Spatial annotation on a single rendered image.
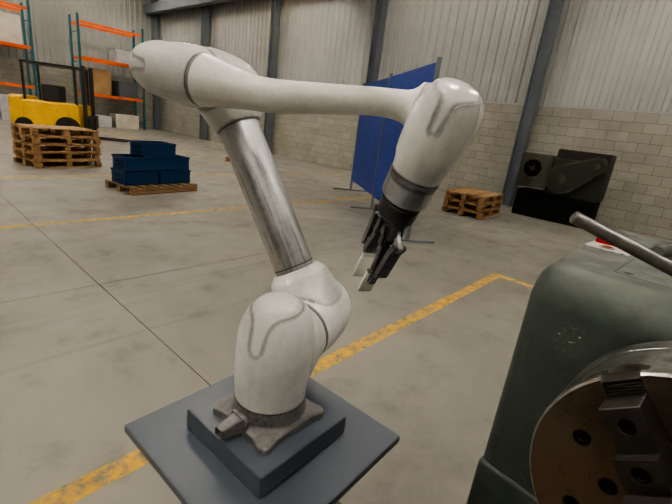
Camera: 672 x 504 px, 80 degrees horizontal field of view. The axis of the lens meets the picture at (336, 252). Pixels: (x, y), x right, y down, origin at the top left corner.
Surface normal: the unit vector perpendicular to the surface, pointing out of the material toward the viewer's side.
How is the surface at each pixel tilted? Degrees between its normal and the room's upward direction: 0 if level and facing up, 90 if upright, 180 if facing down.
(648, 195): 90
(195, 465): 0
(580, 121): 90
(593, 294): 55
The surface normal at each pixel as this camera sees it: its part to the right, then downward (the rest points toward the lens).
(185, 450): 0.12, -0.95
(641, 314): -0.52, -0.44
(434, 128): -0.43, 0.40
